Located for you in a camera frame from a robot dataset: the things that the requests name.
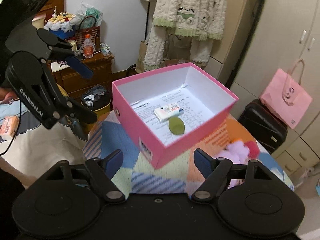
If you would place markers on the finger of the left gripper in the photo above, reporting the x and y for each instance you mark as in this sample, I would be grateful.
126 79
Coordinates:
79 67
82 113

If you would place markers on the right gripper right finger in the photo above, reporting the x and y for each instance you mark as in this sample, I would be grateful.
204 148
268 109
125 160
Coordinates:
215 172

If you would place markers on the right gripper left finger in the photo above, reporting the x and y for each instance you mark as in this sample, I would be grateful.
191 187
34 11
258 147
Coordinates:
101 171

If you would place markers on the lilac plush toy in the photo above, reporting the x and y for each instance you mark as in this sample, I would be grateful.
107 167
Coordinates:
237 152

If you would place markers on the pink cardboard box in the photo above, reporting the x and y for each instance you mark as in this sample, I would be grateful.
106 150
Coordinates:
205 101

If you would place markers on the person's left hand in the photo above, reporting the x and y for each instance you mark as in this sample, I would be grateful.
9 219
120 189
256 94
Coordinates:
7 96

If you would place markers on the wooden dresser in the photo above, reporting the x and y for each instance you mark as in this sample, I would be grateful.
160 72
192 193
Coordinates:
75 85

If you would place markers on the yellow bin with black bag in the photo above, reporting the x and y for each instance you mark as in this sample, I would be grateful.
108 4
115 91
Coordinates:
97 99

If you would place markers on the orange drink bottle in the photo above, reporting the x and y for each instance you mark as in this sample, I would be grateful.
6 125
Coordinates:
88 47

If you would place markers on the red woven basket bag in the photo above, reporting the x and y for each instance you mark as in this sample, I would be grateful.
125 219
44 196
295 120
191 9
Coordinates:
81 33

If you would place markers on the colourful patchwork table cover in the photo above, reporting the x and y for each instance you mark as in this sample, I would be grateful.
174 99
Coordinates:
136 174

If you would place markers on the magenta fluffy pom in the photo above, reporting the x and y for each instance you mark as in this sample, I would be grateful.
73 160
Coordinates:
253 149

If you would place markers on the green oval sponge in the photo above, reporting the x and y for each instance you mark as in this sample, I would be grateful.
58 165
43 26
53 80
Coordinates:
176 125

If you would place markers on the printed paper sheet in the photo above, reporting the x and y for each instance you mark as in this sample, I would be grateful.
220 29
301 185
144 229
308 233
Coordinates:
195 113

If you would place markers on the brown paper bag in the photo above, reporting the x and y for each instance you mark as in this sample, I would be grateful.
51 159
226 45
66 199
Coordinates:
141 57

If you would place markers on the black suitcase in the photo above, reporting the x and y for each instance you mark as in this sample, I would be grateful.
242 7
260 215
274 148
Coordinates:
267 129

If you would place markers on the orange tissue pack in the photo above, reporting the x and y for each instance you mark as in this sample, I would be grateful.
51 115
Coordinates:
9 127

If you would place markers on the white tissue packet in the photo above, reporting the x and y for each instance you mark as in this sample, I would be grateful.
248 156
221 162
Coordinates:
166 112

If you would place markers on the pink tote bag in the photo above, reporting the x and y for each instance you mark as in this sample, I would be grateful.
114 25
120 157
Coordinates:
285 97

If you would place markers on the cream fluffy pants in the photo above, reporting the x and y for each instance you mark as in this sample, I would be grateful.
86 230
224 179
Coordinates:
164 46

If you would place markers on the cream fluffy cardigan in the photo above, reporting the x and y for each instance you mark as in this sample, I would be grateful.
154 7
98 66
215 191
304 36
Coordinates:
201 19

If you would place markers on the beige wardrobe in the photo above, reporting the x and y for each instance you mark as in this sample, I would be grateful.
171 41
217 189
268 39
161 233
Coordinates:
286 37

